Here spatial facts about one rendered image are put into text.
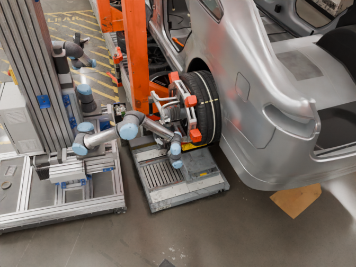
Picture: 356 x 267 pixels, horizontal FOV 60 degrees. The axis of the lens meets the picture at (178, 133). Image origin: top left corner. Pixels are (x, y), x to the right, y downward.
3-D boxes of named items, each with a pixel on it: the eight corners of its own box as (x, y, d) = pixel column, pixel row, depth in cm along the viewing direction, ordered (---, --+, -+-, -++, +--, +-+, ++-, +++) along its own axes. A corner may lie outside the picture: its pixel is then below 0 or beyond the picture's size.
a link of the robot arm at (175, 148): (170, 139, 230) (171, 149, 237) (169, 150, 222) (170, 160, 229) (181, 139, 229) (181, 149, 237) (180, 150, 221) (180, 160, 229)
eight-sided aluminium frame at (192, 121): (194, 153, 278) (198, 106, 240) (187, 154, 276) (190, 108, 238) (174, 115, 314) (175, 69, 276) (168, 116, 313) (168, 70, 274)
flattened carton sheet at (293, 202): (326, 190, 322) (327, 188, 319) (293, 219, 297) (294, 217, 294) (302, 172, 338) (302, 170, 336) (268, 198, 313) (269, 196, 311)
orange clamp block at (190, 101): (195, 106, 251) (197, 103, 242) (186, 108, 249) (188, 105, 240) (192, 98, 252) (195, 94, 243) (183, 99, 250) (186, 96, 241)
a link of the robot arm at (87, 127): (97, 132, 246) (95, 119, 237) (93, 144, 237) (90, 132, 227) (82, 131, 247) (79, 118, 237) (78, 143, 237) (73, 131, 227)
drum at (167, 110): (187, 122, 277) (188, 110, 268) (165, 127, 272) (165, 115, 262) (181, 112, 287) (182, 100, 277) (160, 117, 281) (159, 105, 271)
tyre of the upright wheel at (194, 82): (191, 88, 322) (211, 148, 308) (170, 92, 316) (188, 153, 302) (210, 55, 260) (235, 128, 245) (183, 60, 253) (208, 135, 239)
